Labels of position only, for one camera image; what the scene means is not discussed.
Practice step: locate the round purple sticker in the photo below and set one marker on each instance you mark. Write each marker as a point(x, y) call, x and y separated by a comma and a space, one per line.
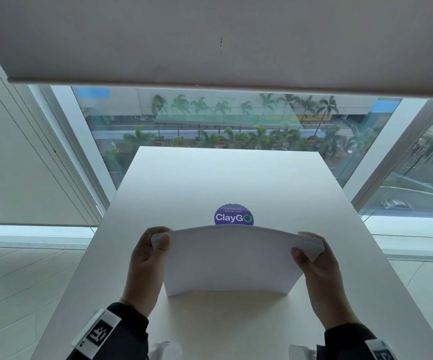
point(234, 215)

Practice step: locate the white window frame post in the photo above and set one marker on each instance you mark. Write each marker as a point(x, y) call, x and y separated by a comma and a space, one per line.
point(77, 146)
point(389, 153)

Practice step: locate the person's right thumb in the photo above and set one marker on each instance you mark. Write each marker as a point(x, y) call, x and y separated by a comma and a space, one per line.
point(299, 256)

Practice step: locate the wide grey roller blind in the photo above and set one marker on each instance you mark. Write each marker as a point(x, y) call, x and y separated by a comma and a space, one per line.
point(216, 37)

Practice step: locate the white wristband with black marker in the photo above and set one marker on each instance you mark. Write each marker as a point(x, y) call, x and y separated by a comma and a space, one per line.
point(381, 351)
point(98, 329)

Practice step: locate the person's right hand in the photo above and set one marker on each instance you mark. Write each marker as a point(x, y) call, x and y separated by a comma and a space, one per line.
point(325, 284)

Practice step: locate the row of palm trees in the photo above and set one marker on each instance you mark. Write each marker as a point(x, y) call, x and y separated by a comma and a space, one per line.
point(239, 123)

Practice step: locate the person's right forearm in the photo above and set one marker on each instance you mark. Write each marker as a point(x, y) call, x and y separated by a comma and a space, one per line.
point(346, 343)

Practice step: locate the stack of white paper sheets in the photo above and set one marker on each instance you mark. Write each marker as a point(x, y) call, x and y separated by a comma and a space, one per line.
point(231, 258)

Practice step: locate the person's left hand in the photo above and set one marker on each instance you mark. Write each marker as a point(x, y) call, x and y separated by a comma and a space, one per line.
point(143, 266)

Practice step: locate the person's left forearm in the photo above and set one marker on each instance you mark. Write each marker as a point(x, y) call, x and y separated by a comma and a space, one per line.
point(121, 337)

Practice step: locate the person's left thumb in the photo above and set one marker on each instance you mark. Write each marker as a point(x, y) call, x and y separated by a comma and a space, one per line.
point(163, 244)

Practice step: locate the narrow white roller blind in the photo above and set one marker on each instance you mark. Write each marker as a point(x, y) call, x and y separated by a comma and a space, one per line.
point(17, 164)

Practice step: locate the grey building outside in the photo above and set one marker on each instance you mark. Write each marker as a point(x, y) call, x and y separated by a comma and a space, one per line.
point(239, 104)

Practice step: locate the silver car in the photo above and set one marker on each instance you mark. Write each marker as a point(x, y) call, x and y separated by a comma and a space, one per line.
point(397, 204)

